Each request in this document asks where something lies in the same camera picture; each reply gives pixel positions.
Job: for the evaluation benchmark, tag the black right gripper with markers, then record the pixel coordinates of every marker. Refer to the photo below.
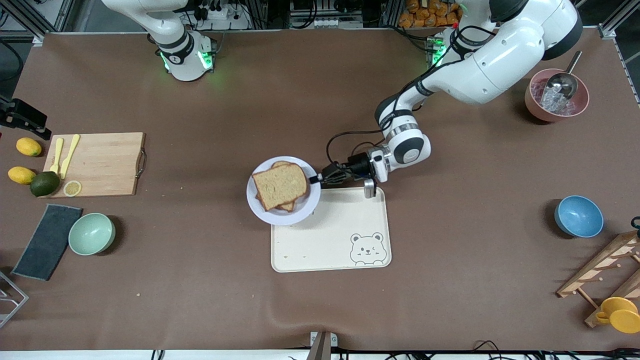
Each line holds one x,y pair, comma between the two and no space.
26,111

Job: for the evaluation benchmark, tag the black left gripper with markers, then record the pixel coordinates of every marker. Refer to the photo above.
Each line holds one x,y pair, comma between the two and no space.
357,164

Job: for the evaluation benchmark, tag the white round plate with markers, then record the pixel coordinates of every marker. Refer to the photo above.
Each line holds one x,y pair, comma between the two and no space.
305,207

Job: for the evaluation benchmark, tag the brown bread slice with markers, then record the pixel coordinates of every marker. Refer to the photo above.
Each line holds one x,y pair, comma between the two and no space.
280,186

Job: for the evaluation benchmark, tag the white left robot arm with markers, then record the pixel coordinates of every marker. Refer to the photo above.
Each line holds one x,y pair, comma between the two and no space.
500,65

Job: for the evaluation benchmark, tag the yellow lemon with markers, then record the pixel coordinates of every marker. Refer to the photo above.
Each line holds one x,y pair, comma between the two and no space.
21,175
28,147

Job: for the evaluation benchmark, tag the yellow plastic fork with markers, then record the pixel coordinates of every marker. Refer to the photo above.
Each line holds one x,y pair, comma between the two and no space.
58,150

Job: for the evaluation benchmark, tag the yellow plastic knife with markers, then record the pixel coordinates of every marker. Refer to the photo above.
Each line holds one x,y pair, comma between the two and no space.
69,157

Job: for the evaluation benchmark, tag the toast slice under egg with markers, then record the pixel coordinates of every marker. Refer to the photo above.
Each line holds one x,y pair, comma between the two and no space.
287,206

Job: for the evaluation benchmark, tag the cream tray with bear print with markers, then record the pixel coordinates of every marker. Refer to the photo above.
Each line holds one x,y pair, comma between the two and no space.
340,235

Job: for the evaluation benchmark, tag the dark green avocado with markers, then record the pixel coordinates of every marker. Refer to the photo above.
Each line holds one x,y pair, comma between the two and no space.
45,184

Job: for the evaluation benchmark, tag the lemon slice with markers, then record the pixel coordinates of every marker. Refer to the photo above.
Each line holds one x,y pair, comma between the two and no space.
72,188

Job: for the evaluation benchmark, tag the wooden cutting board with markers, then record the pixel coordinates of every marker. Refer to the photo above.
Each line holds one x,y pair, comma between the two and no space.
110,160

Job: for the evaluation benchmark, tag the dark grey cloth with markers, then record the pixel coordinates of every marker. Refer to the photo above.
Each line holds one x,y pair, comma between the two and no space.
47,242

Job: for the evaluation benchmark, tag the light green bowl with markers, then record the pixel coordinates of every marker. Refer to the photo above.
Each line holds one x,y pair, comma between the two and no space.
91,234

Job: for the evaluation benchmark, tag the dark equipment chassis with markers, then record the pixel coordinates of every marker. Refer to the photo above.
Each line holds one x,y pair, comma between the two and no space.
325,12

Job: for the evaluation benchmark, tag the orange packaged buns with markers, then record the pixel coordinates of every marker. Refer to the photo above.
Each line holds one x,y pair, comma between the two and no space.
430,12

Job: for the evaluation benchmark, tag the white power strip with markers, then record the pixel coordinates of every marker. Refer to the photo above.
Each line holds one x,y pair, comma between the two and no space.
225,17

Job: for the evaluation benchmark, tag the pink bowl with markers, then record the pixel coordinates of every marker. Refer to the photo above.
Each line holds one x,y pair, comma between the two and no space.
537,111

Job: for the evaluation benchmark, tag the clear ice cubes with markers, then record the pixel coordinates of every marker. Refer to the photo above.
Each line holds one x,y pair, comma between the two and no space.
552,103

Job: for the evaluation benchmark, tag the metal scoop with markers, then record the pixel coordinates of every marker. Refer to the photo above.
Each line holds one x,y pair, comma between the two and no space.
562,84

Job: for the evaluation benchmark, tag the blue bowl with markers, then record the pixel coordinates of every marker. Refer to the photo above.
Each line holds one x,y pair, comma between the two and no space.
579,216

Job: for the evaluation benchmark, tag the wooden peg rack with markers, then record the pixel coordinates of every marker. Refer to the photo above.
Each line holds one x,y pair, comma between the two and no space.
600,260

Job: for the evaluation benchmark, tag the yellow cup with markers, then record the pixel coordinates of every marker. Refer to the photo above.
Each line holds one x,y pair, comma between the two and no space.
622,316

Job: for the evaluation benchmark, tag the grey metal camera bracket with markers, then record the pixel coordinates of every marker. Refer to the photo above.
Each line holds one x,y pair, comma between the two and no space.
321,345

